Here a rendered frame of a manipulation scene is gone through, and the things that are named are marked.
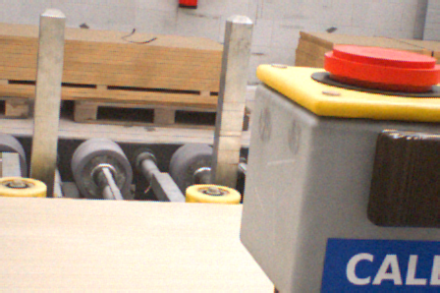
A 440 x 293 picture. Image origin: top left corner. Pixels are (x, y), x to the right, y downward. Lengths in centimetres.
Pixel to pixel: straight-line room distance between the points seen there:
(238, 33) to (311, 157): 114
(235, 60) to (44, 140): 31
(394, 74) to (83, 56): 594
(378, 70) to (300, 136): 3
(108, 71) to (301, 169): 599
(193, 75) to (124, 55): 50
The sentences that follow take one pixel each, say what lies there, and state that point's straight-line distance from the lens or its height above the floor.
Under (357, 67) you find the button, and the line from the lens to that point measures 31.
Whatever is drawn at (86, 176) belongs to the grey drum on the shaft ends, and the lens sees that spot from 182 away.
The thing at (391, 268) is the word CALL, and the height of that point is 117.
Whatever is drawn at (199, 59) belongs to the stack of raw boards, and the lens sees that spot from 637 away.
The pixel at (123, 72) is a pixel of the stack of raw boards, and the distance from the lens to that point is 629.
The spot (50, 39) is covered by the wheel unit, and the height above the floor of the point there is 110.
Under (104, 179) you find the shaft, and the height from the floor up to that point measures 81.
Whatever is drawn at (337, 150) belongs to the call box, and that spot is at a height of 120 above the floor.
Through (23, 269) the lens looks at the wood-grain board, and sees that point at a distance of 103.
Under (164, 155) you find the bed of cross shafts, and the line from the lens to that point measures 198.
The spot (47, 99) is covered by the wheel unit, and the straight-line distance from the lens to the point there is 140.
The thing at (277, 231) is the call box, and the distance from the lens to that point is 32.
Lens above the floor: 126
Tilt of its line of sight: 12 degrees down
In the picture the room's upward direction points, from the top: 6 degrees clockwise
